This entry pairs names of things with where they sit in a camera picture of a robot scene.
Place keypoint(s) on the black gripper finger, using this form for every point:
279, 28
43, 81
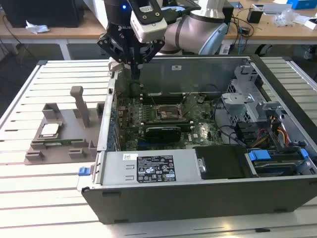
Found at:
151, 53
106, 45

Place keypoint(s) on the silver CPU green edge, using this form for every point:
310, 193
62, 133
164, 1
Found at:
50, 130

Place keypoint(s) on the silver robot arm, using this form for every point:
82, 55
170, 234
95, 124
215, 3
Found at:
195, 29

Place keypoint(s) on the CPU socket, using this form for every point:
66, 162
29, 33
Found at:
168, 109

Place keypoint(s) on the grey case latch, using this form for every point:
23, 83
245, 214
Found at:
115, 65

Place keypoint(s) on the large white plastic box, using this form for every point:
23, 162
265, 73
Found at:
95, 11

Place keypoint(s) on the black RAM slot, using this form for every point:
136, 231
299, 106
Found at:
163, 94
163, 99

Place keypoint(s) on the silver coin battery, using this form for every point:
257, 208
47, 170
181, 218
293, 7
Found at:
201, 98

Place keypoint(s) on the green RAM stick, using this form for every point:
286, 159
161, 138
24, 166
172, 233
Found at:
64, 143
168, 122

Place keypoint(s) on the crumpled white paper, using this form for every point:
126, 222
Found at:
37, 27

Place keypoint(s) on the black computer tower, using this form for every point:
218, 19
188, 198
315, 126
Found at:
42, 12

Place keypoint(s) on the black graphics card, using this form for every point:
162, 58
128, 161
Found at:
163, 134

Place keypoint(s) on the blue expansion slot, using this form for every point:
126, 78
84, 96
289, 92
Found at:
143, 144

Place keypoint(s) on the grey brown parts rack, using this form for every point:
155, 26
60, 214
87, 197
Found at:
67, 132

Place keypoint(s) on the green motherboard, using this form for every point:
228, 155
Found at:
203, 135

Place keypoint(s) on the silver metal drive cage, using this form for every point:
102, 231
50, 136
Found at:
237, 99

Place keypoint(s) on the small black box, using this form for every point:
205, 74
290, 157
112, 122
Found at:
254, 17

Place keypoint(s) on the grey power supply box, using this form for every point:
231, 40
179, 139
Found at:
116, 173

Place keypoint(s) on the flat white box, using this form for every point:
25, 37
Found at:
272, 7

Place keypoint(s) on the clear plastic bag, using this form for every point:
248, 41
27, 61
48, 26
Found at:
284, 17

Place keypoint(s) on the hard disk in blue carrier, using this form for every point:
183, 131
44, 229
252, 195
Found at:
258, 155

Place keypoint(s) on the black PC case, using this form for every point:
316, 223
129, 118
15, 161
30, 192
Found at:
198, 205

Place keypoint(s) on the blue cardboard box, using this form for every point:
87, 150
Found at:
303, 3

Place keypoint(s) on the small white box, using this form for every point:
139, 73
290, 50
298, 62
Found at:
311, 24

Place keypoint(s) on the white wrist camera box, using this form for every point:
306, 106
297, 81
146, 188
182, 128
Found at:
151, 27

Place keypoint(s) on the wooden desk white frame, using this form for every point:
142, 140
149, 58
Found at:
74, 31

